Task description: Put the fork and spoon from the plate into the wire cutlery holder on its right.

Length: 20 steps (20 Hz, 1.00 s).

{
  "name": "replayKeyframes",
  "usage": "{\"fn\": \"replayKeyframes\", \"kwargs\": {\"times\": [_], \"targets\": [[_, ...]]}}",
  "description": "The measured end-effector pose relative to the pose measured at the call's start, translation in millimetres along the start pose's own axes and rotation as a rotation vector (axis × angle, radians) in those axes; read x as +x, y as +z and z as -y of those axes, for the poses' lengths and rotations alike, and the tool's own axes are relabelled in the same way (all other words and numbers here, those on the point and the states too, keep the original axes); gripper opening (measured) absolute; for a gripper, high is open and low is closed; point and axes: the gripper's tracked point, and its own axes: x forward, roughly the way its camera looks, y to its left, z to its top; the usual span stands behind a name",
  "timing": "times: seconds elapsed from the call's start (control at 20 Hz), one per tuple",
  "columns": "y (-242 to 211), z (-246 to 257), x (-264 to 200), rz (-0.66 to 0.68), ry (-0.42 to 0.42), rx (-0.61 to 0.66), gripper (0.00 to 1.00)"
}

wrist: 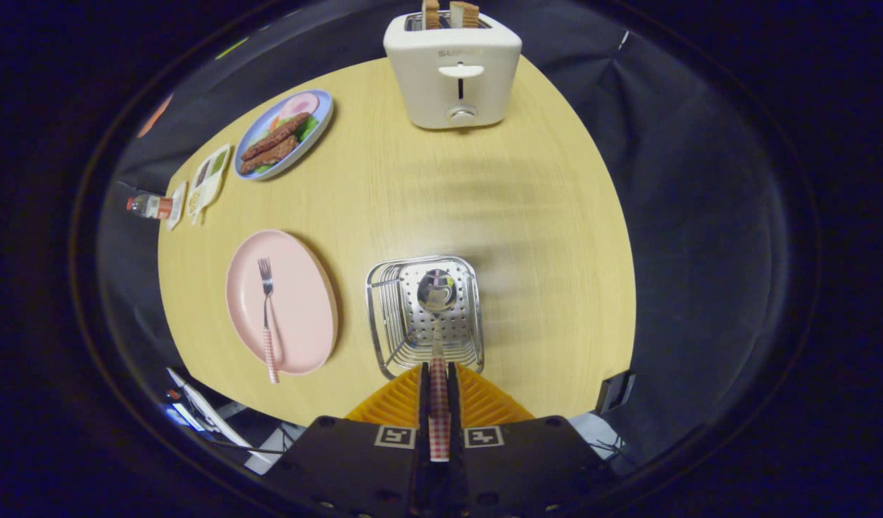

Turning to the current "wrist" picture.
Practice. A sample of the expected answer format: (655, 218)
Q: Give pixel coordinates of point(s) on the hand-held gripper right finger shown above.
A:
(454, 403)

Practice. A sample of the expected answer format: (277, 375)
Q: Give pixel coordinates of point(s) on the pink plate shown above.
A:
(297, 302)

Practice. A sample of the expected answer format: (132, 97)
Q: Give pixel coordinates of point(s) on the pink ham slice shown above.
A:
(299, 104)

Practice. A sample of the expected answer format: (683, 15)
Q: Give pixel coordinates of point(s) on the black table clamp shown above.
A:
(614, 392)

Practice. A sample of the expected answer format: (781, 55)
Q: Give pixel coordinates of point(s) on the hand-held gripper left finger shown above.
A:
(424, 403)

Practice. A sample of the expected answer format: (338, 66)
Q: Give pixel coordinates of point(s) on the clear bottle with red cap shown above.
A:
(153, 206)

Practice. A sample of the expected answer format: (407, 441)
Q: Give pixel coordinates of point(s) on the white slanted board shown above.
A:
(211, 414)

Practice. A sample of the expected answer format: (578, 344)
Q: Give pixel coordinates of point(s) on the white square coaster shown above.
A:
(177, 205)

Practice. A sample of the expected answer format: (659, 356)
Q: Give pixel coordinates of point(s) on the white divided condiment tray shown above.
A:
(209, 183)

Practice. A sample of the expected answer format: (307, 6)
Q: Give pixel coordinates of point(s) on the green lettuce leaf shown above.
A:
(309, 128)

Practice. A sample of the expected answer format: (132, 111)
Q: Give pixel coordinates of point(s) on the brown sausage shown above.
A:
(279, 133)
(268, 155)

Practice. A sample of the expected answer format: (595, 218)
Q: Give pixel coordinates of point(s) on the white toaster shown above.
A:
(452, 93)

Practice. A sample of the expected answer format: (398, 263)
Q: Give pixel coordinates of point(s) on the toasted bread slice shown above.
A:
(431, 14)
(465, 13)

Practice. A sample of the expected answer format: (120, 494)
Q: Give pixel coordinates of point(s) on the blue packet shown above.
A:
(180, 417)

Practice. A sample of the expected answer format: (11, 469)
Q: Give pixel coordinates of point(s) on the blue plate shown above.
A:
(320, 108)

